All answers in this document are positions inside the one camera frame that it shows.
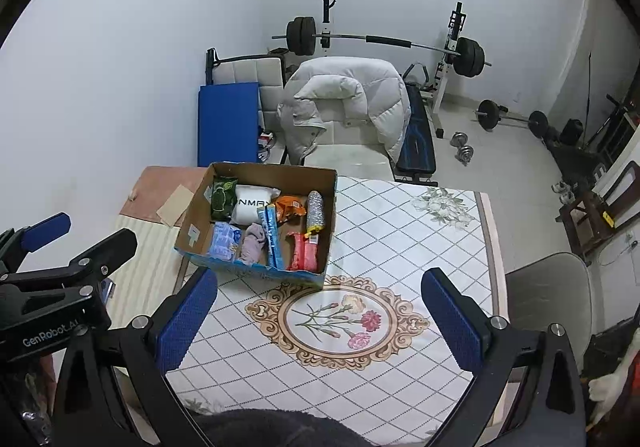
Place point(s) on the grey office chair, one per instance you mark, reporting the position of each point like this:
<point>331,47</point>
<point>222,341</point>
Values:
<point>545,287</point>

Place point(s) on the blue folded mat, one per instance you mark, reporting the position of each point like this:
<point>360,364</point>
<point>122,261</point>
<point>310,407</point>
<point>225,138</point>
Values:
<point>227,122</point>

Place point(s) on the brown wooden chair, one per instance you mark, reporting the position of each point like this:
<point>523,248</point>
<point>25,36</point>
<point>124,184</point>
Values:
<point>580,222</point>

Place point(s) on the silver yellow snack packet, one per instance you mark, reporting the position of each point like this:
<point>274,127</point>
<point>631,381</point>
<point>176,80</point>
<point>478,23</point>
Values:
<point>315,212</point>

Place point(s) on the light wooden board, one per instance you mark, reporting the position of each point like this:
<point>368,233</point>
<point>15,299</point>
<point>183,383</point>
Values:
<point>145,252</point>

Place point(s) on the black weight bench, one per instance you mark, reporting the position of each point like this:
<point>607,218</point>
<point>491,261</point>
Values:
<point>417,142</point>

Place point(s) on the dark exercise equipment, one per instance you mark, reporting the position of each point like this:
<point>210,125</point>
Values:
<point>575,157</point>

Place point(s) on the dark fleece clothing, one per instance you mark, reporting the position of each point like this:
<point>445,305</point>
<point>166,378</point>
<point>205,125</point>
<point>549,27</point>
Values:
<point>275,432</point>

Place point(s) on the long barbell with black plates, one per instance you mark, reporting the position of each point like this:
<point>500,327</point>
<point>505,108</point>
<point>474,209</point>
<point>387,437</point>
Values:
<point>390,41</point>

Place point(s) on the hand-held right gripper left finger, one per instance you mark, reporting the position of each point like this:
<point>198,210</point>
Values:
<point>187,322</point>

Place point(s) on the light blue tissue packet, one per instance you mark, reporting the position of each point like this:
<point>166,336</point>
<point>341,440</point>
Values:
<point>224,239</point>

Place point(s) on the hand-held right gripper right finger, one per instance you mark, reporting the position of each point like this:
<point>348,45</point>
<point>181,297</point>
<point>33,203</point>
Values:
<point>450,322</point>

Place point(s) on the grey sock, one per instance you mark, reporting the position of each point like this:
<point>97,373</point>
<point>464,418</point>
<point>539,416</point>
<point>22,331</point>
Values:
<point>252,244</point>

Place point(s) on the pink board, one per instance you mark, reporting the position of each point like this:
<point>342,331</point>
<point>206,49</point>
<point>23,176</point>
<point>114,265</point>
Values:
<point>150,192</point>

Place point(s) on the white barbell rack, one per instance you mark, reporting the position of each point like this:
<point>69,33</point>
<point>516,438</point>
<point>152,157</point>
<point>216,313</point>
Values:
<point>442,92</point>

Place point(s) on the blue yellow snack packet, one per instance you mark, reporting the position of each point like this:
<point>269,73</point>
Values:
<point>271,237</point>

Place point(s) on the black scooter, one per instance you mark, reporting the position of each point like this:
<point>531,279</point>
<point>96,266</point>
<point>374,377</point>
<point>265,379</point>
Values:
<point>617,112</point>

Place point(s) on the pair of white shoes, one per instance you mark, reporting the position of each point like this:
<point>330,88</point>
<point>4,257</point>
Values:
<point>563,192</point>

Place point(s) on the short barbell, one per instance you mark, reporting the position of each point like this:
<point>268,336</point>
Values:
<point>487,114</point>

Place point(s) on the black bag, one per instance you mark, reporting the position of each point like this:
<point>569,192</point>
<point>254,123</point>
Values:
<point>571,132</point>

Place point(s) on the white plush toy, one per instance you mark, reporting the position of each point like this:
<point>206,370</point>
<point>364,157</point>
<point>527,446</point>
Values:
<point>607,387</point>

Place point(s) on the red white box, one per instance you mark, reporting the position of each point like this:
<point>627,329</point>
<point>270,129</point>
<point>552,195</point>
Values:
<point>266,147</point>

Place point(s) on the cardboard box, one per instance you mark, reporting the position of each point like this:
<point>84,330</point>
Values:
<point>197,217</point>

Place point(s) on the red packet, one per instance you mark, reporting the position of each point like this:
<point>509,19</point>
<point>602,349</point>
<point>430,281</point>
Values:
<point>302,252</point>

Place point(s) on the orange snack packet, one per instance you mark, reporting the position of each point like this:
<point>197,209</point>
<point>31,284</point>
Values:
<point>290,209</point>

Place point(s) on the green snack packet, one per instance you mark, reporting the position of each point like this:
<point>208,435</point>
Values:
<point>222,199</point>

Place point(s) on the white soft packet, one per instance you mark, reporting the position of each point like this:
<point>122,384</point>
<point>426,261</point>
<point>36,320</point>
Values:
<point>250,207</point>

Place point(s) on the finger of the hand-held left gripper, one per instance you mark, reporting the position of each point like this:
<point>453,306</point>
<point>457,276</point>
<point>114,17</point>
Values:
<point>107,252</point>
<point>47,229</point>

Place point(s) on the beige cardboard sheet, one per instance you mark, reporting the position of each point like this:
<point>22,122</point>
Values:
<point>175,207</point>

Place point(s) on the white puffer jacket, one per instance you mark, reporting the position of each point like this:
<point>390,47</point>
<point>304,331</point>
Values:
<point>350,92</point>

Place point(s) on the cream padded chair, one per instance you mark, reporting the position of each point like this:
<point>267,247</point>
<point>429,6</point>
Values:
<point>245,72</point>
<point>350,157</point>

